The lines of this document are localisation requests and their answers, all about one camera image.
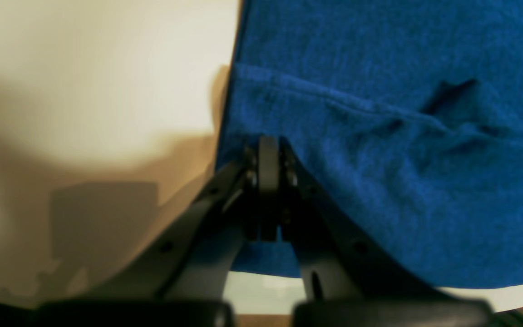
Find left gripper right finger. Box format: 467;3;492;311
257;136;493;327

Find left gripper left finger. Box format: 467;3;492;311
35;147;259;327

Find dark blue t-shirt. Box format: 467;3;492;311
216;0;523;288

